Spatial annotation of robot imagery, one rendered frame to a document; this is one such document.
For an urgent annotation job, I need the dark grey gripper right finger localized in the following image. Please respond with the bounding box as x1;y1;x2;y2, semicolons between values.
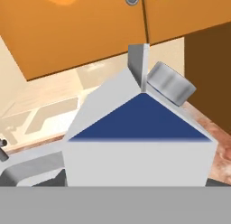
205;178;231;187

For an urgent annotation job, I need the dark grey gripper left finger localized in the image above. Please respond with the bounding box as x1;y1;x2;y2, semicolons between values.
33;169;68;187

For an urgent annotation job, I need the white and blue milk carton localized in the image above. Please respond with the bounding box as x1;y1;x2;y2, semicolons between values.
61;42;218;187

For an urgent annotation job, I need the dark grey tap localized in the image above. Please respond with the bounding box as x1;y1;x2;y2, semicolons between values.
0;138;10;163

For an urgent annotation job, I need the pale sink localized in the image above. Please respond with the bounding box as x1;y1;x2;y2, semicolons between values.
0;95;81;145

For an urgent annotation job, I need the brown cupboard side panel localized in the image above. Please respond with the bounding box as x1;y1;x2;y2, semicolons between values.
183;22;231;135

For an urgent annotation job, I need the orange cupboard door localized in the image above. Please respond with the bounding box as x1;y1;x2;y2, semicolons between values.
141;0;231;46
0;0;150;82

